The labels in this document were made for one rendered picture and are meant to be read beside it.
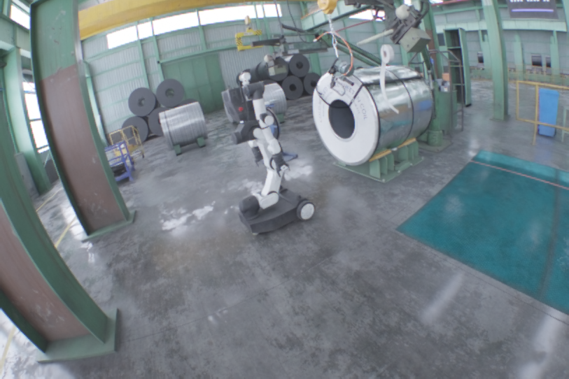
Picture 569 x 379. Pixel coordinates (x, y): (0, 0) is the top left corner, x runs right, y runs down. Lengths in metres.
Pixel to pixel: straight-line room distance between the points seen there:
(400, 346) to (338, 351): 0.35
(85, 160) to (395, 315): 3.90
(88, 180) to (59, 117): 1.04
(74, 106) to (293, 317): 3.60
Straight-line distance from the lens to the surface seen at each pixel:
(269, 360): 1.49
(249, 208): 2.23
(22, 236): 1.72
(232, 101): 1.97
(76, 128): 3.77
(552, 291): 2.08
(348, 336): 1.49
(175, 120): 6.97
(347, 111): 3.33
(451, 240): 2.11
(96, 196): 3.88
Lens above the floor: 1.33
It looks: 20 degrees down
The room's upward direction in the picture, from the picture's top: 12 degrees counter-clockwise
